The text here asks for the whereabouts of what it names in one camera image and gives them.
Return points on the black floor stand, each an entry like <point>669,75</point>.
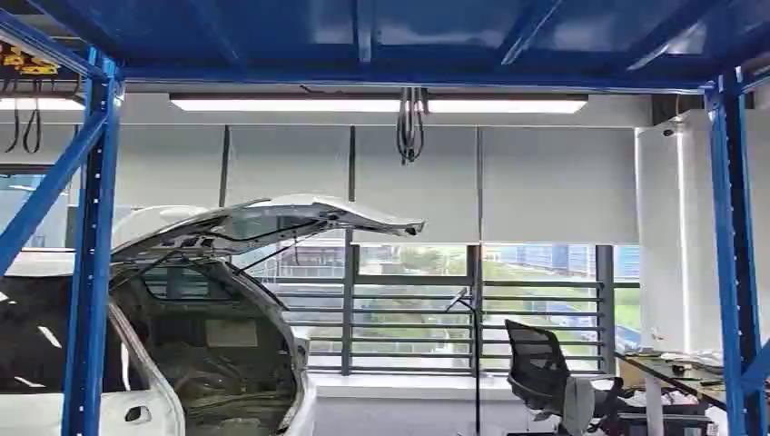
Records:
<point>477,361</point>

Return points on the yellow hoist trolley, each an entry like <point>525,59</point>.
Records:
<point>27,63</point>

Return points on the blue steel frame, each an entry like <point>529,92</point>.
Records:
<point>90,240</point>

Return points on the long ceiling light strip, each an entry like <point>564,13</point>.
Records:
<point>283,105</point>
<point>36,103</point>
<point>505,106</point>

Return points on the small security camera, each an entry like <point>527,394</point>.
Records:
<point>668,132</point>

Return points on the white car body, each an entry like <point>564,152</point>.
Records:
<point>36,415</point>

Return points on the black mesh office chair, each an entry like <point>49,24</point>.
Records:
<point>535,361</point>

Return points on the grey window railing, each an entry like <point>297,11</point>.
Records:
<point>415,325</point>

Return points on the cluttered work desk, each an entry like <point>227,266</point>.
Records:
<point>674,373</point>

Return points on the grey roller blind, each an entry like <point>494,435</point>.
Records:
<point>168,162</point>
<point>289,159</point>
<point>415,180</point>
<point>559,180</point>

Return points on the white car tailgate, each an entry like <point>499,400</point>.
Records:
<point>283,210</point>

